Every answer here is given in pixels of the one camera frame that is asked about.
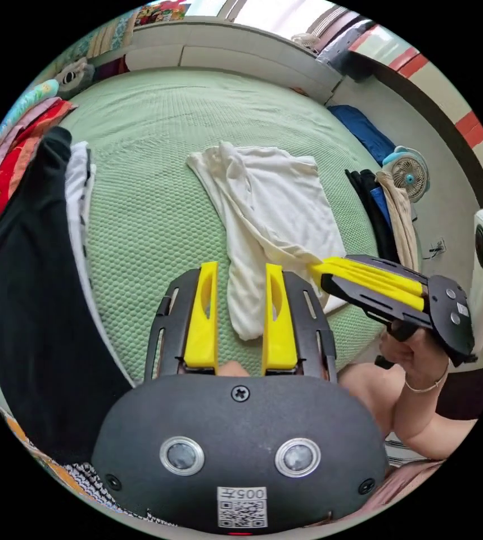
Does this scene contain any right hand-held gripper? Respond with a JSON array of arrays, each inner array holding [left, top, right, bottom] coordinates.
[[309, 254, 478, 368]]

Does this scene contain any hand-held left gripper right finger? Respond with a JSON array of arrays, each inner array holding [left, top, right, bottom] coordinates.
[[263, 263, 299, 370]]

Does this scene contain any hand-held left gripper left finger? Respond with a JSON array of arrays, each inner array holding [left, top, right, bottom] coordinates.
[[183, 261, 219, 368]]

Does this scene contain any white t-shirt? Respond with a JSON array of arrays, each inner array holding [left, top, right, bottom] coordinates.
[[186, 141, 347, 341]]

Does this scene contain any person's right forearm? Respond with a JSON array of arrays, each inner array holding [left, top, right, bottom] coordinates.
[[392, 370, 480, 461]]

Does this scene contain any person's right hand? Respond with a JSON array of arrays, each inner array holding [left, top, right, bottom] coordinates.
[[378, 327, 451, 390]]

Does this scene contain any pile of black beige clothes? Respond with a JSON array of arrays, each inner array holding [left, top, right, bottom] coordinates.
[[344, 168, 422, 273]]

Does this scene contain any small white blue fan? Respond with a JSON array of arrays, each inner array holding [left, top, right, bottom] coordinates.
[[382, 145, 431, 204]]

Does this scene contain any blue cloth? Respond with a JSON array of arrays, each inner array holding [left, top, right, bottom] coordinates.
[[327, 104, 397, 166]]

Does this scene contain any bed with green mat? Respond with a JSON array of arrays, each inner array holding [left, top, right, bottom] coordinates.
[[53, 67, 398, 391]]

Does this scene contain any pile of black white clothes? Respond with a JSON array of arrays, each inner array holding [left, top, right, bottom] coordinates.
[[0, 126, 174, 528]]

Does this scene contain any stack of folded quilts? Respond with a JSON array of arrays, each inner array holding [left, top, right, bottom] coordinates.
[[0, 78, 78, 281]]

